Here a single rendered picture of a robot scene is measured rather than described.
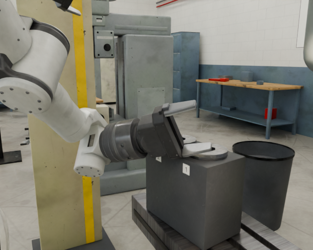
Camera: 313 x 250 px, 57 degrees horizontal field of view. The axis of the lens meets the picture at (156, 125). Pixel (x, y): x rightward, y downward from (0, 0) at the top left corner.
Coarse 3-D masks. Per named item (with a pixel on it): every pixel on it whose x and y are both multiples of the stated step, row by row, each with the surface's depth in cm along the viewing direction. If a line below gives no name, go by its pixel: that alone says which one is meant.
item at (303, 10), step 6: (306, 0) 488; (300, 6) 499; (306, 6) 489; (300, 12) 500; (306, 12) 490; (300, 18) 501; (306, 18) 491; (300, 24) 502; (300, 30) 503; (300, 36) 505; (300, 42) 506
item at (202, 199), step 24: (216, 144) 67; (168, 168) 67; (192, 168) 60; (216, 168) 58; (240, 168) 62; (168, 192) 68; (192, 192) 61; (216, 192) 59; (240, 192) 64; (168, 216) 69; (192, 216) 62; (216, 216) 61; (240, 216) 66; (192, 240) 63; (216, 240) 62
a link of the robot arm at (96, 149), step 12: (96, 132) 63; (108, 132) 60; (84, 144) 63; (96, 144) 62; (108, 144) 60; (84, 156) 61; (96, 156) 62; (108, 156) 61; (84, 168) 61; (96, 168) 61
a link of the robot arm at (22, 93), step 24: (0, 0) 35; (0, 24) 36; (24, 24) 41; (48, 24) 45; (0, 48) 37; (24, 48) 40; (0, 72) 38; (0, 96) 41; (24, 96) 41; (48, 96) 41
